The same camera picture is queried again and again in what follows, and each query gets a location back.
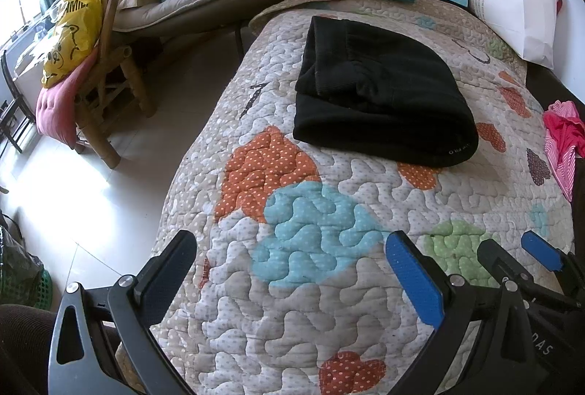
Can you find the black pants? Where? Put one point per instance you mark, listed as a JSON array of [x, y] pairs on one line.
[[379, 102]]

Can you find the yellow plastic bag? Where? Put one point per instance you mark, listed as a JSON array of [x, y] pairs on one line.
[[73, 34]]

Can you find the wooden chair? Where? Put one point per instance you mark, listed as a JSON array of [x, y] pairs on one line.
[[137, 80]]

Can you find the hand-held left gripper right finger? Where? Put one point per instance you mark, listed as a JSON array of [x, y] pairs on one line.
[[413, 276]]

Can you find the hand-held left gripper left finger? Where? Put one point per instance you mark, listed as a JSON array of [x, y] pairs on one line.
[[160, 285]]

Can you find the person's brown trouser leg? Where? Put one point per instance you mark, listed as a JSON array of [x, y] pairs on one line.
[[27, 344]]

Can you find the pink striped cloth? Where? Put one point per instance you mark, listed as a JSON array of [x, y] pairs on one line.
[[564, 134]]

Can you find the dark plastic bag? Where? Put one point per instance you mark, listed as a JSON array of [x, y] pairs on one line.
[[16, 258]]

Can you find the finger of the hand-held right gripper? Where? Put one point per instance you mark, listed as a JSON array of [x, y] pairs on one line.
[[541, 249], [496, 260]]

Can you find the patchwork quilted blanket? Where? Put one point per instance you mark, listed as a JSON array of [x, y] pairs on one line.
[[320, 217]]

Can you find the pink cushion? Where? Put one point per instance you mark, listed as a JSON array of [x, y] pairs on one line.
[[55, 107]]

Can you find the green plastic basket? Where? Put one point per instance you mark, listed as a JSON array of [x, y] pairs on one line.
[[39, 290]]

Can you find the white paper bag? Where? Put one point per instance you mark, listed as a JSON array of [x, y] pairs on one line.
[[516, 2]]

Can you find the black metal frame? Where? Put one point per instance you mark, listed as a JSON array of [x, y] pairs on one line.
[[13, 102]]

